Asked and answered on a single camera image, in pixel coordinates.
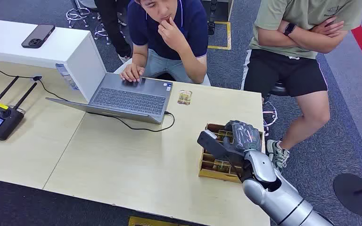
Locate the person's right hand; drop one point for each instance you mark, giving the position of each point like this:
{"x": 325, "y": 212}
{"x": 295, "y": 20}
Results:
{"x": 131, "y": 74}
{"x": 323, "y": 28}

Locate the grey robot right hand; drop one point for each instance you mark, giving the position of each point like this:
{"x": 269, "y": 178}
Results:
{"x": 246, "y": 137}

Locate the person's left hand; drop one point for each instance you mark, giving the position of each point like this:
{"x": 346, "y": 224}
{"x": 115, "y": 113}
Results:
{"x": 170, "y": 34}

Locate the person's left forearm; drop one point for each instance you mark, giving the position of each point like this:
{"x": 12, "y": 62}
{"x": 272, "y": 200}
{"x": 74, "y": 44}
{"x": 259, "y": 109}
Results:
{"x": 312, "y": 43}
{"x": 192, "y": 64}

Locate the person's right forearm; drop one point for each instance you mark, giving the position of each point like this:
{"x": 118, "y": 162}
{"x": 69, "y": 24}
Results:
{"x": 271, "y": 35}
{"x": 139, "y": 59}

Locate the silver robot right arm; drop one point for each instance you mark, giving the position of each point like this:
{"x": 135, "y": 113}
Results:
{"x": 281, "y": 199}

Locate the person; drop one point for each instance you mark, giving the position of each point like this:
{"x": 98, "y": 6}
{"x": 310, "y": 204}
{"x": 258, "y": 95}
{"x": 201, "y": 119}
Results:
{"x": 168, "y": 34}
{"x": 114, "y": 25}
{"x": 293, "y": 62}

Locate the yellow printed card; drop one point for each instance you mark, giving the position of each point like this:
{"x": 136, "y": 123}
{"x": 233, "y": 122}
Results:
{"x": 221, "y": 166}
{"x": 223, "y": 135}
{"x": 184, "y": 97}

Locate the grey open laptop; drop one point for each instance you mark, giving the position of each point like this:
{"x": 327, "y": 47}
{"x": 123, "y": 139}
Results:
{"x": 128, "y": 99}

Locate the black smartwatch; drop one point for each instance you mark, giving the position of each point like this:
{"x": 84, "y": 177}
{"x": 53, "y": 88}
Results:
{"x": 289, "y": 29}

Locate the grey sneaker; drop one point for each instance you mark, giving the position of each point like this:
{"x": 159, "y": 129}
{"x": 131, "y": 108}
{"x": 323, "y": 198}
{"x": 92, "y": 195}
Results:
{"x": 277, "y": 154}

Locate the chrome chair base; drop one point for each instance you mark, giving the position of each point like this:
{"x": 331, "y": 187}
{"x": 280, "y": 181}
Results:
{"x": 101, "y": 32}
{"x": 77, "y": 15}

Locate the wooden compartment tray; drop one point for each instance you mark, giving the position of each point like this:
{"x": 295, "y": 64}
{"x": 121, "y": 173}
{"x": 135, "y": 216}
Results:
{"x": 210, "y": 175}

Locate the black stool with chrome base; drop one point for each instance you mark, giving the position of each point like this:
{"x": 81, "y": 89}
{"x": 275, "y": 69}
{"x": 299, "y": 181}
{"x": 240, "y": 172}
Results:
{"x": 277, "y": 89}

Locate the printed label sticker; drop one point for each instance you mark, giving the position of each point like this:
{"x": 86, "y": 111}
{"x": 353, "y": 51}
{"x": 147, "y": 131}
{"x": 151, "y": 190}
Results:
{"x": 66, "y": 76}

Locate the white cabinet box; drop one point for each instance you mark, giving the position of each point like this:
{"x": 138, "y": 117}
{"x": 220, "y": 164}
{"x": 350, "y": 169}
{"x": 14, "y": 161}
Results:
{"x": 43, "y": 46}

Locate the dark smartphone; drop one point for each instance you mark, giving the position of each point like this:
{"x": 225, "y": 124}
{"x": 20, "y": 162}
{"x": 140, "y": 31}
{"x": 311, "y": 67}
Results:
{"x": 38, "y": 36}

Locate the black round stand base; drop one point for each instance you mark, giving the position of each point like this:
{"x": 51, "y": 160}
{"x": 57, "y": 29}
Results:
{"x": 354, "y": 196}

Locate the dark wrist camera box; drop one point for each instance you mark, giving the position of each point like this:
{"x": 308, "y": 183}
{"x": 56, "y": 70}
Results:
{"x": 213, "y": 145}

